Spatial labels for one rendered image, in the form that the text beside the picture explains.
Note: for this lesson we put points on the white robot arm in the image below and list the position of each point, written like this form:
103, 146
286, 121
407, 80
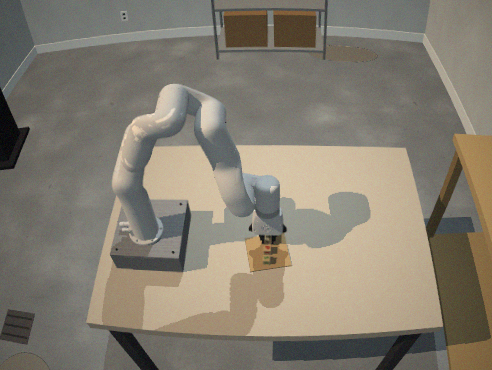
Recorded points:
211, 133

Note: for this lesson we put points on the tan flat mat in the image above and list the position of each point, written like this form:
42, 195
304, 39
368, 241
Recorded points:
279, 253

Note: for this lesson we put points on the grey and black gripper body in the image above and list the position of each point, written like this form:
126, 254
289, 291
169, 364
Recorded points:
272, 226

